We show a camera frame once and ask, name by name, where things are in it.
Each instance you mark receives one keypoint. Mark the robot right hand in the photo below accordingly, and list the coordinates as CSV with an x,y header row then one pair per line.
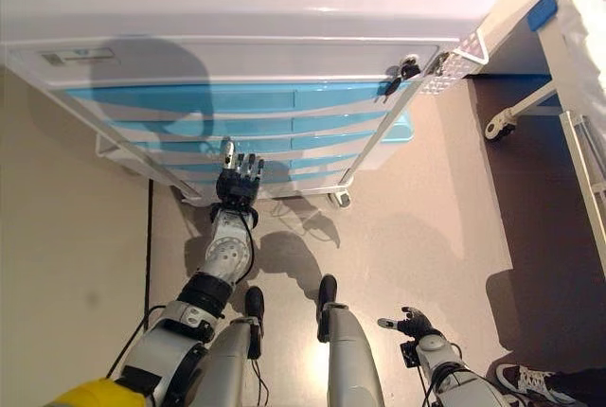
x,y
419,326

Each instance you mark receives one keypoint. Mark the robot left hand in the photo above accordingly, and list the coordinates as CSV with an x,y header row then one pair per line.
x,y
237,187

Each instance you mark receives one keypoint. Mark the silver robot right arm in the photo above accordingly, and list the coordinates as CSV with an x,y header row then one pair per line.
x,y
454,383

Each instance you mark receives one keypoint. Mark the yellow robot shoulder cover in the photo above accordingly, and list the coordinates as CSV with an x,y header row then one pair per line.
x,y
99,393

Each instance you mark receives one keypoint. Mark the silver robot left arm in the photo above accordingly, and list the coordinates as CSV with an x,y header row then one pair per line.
x,y
227,251

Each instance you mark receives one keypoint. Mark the grey robot right leg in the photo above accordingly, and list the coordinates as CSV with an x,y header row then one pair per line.
x,y
348,355

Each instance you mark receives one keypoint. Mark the grey robot leg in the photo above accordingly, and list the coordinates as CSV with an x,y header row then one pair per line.
x,y
348,355
232,359

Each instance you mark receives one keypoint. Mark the cart caster wheel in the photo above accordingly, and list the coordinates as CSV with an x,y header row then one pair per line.
x,y
342,199

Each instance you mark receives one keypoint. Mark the white olive sneaker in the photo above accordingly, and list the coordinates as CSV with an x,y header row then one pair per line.
x,y
525,381

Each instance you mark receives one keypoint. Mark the white side bin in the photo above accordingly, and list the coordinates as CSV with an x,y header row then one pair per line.
x,y
98,144

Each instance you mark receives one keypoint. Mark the white bin with blue lid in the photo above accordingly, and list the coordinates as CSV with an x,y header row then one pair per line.
x,y
400,130

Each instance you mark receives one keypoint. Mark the grey robot left leg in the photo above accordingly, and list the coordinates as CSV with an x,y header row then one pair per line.
x,y
232,359

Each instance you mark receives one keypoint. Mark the dark trouser leg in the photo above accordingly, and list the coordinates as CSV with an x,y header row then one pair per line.
x,y
582,388

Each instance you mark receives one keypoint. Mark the white medical cart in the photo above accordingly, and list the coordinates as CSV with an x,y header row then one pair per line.
x,y
237,0

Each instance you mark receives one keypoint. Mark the cart label sticker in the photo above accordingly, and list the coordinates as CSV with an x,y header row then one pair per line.
x,y
78,57

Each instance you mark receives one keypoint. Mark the black cart keys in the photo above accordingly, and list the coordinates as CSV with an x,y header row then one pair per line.
x,y
407,70

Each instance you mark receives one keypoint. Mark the bed caster wheel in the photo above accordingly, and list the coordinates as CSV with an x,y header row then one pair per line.
x,y
499,127

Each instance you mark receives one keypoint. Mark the silver cart latch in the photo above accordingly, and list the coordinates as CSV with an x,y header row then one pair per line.
x,y
439,64

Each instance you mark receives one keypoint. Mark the white perforated side basket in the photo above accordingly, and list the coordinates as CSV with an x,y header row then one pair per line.
x,y
454,71

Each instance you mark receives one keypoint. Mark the white bed mattress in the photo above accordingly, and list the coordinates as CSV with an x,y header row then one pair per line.
x,y
584,38

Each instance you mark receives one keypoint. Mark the blue bed tag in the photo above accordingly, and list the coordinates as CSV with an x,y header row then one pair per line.
x,y
542,12

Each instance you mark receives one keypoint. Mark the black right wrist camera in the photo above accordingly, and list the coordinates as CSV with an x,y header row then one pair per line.
x,y
409,355

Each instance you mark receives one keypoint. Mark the cream hospital bed frame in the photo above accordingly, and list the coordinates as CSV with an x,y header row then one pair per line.
x,y
516,52

